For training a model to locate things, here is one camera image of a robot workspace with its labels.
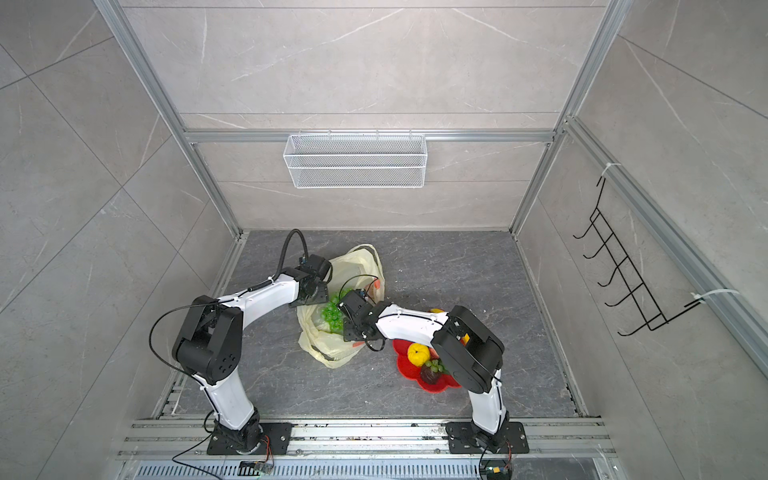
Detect black wire hook rack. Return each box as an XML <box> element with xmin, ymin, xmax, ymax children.
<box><xmin>572</xmin><ymin>177</ymin><xmax>705</xmax><ymax>338</ymax></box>

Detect white wire mesh basket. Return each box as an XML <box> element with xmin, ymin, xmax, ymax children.
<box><xmin>283</xmin><ymin>133</ymin><xmax>428</xmax><ymax>189</ymax></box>

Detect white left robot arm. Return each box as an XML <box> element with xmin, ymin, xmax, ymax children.
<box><xmin>172</xmin><ymin>254</ymin><xmax>332</xmax><ymax>454</ymax></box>

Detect green fake grape bunch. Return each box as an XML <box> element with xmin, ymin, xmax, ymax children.
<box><xmin>321</xmin><ymin>294</ymin><xmax>344</xmax><ymax>334</ymax></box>

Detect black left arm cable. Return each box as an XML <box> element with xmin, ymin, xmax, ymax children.
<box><xmin>272</xmin><ymin>228</ymin><xmax>311</xmax><ymax>283</ymax></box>

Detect red flower-shaped plate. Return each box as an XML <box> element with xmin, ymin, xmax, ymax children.
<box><xmin>392</xmin><ymin>340</ymin><xmax>460</xmax><ymax>394</ymax></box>

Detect yellow fake fruit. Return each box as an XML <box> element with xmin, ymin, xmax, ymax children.
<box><xmin>406</xmin><ymin>343</ymin><xmax>432</xmax><ymax>368</ymax></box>

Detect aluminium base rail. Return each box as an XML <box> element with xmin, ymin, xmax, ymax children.
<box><xmin>114</xmin><ymin>415</ymin><xmax>626</xmax><ymax>479</ymax></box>

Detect dark purple fake eggplant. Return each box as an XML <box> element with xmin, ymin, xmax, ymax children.
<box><xmin>420</xmin><ymin>365</ymin><xmax>443</xmax><ymax>390</ymax></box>

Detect cream printed plastic bag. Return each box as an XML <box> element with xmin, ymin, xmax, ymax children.
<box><xmin>297</xmin><ymin>244</ymin><xmax>386</xmax><ymax>369</ymax></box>

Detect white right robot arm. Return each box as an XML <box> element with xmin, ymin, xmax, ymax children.
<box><xmin>338</xmin><ymin>290</ymin><xmax>508</xmax><ymax>453</ymax></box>

